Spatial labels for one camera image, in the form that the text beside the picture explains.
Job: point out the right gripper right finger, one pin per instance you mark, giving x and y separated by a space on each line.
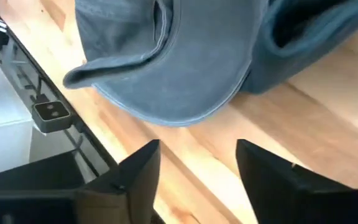
291 199

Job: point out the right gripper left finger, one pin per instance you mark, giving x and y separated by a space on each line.
129 186

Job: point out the grey table-level camera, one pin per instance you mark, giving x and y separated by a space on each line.
51 116

